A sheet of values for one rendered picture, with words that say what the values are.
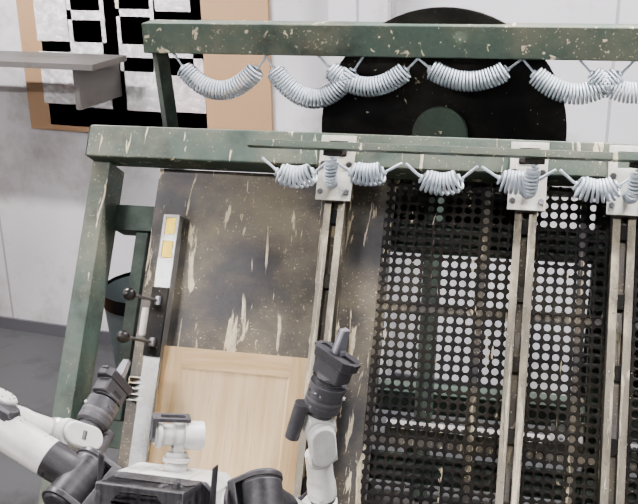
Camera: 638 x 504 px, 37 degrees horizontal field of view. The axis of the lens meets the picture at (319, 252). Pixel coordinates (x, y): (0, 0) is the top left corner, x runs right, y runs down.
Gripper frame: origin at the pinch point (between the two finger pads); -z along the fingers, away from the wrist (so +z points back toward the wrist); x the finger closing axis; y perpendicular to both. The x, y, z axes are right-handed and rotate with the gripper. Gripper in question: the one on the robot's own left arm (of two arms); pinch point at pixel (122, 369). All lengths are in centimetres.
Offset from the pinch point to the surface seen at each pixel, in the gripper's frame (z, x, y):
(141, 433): 7.2, 19.9, -2.6
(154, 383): -5.2, 13.2, -0.4
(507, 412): -18, 40, 94
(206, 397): -6.5, 21.0, 13.0
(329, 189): -58, -7, 48
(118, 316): -129, 126, -171
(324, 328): -29, 18, 45
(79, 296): -20.8, -7.4, -24.2
